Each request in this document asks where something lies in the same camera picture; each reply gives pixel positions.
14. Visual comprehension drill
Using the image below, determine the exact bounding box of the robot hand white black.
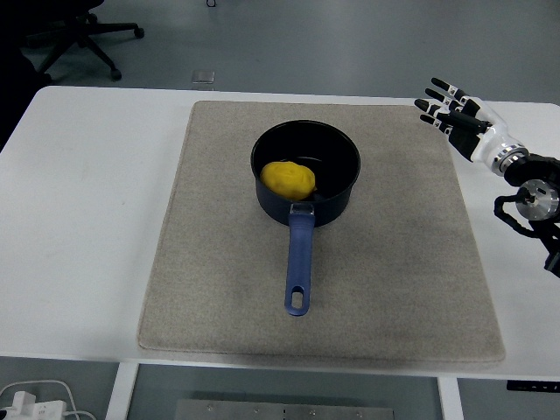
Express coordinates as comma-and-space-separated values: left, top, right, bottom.
414, 77, 525, 165

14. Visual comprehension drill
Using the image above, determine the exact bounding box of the yellow potato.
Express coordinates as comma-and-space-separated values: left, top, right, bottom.
260, 160, 318, 203

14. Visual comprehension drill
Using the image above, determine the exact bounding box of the black table control panel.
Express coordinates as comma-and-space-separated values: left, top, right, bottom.
506, 381, 560, 392

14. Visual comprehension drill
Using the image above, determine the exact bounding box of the white table leg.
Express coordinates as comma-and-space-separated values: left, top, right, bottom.
106, 362, 139, 420
437, 375, 465, 420

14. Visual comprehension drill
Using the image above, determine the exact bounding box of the beige fabric mat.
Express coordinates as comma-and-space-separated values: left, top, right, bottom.
137, 100, 507, 363

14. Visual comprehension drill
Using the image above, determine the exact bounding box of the grey metal plate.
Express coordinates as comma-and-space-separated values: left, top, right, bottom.
174, 398, 397, 420

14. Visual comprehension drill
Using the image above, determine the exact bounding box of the black office chair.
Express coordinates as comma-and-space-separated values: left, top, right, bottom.
0, 0, 146, 83

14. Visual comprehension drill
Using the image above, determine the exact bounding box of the person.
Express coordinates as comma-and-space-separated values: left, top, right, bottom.
0, 43, 53, 152

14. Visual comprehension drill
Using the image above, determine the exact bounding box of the white power strip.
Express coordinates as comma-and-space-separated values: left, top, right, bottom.
0, 390, 67, 420

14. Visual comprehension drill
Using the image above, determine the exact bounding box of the blue pot with handle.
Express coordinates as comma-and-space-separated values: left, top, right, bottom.
250, 120, 363, 319

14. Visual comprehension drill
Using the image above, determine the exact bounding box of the white cable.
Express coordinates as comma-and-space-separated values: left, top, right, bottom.
0, 379, 109, 420

